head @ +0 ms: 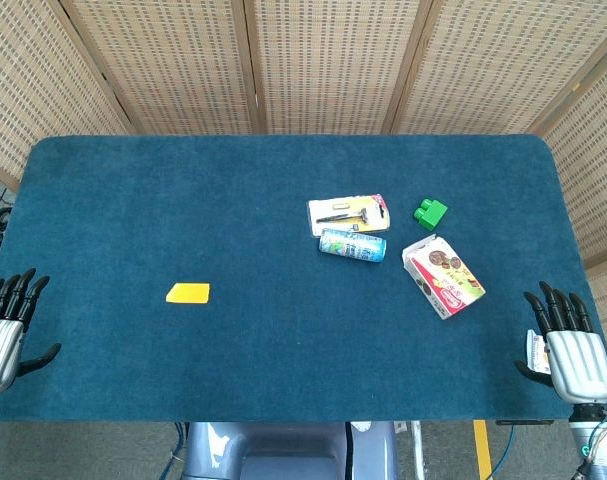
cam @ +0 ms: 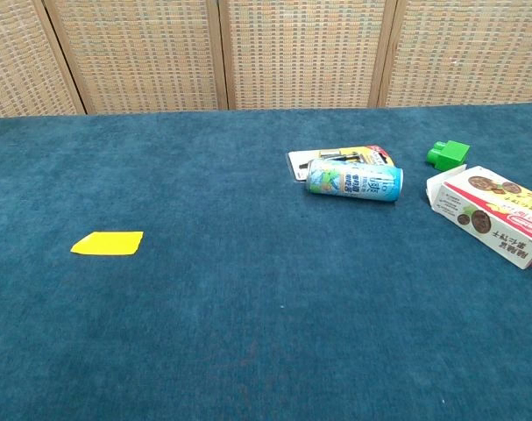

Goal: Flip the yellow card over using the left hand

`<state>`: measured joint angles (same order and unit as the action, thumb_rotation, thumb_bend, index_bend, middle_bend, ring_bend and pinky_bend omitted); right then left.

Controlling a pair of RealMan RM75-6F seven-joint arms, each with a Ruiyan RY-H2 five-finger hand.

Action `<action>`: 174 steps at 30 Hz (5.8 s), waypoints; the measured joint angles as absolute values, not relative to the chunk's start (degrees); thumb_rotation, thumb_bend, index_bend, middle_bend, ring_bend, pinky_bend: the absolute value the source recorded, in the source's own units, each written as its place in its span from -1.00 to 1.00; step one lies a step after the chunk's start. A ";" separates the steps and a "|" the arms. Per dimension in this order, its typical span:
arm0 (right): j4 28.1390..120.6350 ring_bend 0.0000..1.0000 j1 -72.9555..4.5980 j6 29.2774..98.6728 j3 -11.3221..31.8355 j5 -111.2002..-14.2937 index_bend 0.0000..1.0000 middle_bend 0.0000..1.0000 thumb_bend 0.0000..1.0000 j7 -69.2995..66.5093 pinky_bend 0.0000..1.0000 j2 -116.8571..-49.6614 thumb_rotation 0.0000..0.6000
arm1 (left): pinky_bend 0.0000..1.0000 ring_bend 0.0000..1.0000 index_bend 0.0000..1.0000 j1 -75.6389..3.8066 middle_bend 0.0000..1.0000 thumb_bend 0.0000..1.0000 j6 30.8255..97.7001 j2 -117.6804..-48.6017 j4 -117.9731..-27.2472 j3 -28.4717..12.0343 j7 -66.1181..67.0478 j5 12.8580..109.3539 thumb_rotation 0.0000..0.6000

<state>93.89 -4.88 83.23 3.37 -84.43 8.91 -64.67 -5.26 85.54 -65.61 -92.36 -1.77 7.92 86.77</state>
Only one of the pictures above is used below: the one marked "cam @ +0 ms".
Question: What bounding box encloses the orange card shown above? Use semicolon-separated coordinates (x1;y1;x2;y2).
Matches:
70;231;145;256

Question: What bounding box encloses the razor blister pack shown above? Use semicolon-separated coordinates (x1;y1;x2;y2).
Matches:
287;145;396;182

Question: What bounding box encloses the light blue drink can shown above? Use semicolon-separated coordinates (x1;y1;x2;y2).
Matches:
306;158;405;204

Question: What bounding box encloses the blue carpet table cover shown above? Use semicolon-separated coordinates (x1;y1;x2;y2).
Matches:
0;103;532;421

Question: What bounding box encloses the woven folding screen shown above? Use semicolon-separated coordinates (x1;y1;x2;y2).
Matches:
0;0;532;120

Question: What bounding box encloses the green toy building block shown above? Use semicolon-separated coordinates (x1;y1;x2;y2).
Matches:
426;139;472;173

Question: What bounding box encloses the white red cookie box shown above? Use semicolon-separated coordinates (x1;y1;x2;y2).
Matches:
424;164;532;271

